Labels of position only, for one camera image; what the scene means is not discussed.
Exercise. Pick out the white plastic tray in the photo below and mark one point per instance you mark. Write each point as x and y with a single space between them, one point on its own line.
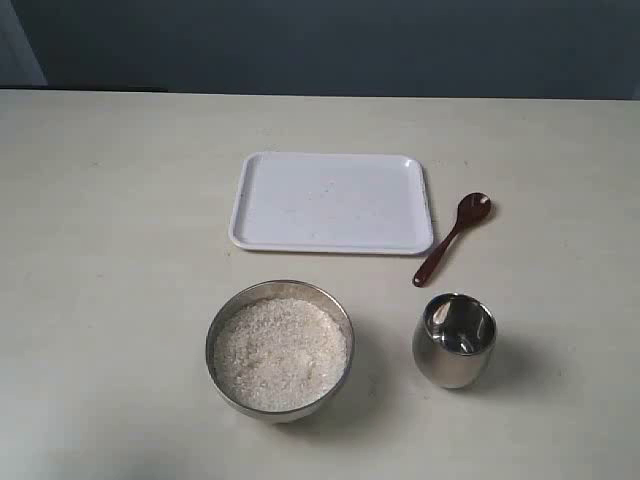
370 204

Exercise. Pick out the stainless steel cup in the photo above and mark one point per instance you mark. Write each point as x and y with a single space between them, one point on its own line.
453 340

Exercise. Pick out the dark brown wooden spoon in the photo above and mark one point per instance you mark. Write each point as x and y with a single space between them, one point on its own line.
472 210

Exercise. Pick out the large steel rice bowl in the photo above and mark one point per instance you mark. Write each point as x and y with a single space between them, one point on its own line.
281 289

